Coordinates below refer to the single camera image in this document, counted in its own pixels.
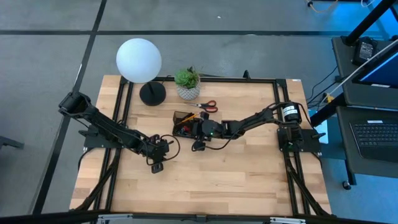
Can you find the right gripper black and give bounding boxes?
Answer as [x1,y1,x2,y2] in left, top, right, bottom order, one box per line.
[187,119,225,141]

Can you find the orange pencil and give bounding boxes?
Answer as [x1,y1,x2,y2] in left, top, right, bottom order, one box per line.
[178,112,200,125]

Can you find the black mesh desk organizer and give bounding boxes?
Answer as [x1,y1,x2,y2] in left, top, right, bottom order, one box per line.
[172,111,206,138]

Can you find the red-handled scissors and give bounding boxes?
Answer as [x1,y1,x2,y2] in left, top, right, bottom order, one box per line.
[187,100,218,113]

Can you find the succulent in triangle-pattern pot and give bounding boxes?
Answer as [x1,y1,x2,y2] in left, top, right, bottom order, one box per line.
[174,67,201,101]

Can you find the white globe table lamp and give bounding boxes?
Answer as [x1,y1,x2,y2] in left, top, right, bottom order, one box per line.
[116,37,167,107]

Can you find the black stand foot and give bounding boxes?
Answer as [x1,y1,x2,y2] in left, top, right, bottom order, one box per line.
[0,135,25,151]

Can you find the black cart desk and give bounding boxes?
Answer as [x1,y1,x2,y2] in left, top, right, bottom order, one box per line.
[331,35,398,178]

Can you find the black keyboard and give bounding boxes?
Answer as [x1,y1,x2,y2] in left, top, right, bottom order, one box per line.
[349,119,398,162]

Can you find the black power adapter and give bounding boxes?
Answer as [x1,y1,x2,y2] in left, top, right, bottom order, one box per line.
[352,39,379,65]

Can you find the monitor with blue screen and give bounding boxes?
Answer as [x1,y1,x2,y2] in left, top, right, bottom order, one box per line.
[353,49,398,90]

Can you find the black slanted support pole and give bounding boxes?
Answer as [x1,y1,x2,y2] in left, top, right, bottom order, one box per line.
[341,0,398,47]

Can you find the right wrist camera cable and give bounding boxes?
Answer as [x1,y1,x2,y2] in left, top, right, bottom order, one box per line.
[191,133,246,152]

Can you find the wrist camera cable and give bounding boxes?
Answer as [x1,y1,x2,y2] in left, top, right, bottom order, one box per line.
[191,133,246,152]
[146,134,181,166]

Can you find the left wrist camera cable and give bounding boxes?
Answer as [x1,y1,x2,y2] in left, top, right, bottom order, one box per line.
[146,134,181,166]

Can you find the black aluminium table frame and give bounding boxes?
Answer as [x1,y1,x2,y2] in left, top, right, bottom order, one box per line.
[70,76,333,218]

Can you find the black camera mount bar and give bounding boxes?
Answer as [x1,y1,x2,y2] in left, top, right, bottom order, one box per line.
[0,210,398,224]

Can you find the black floor power cables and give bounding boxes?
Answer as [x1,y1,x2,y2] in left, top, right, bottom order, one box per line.
[306,65,345,108]

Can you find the orange floor cable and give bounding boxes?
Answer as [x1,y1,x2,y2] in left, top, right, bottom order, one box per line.
[306,0,340,14]

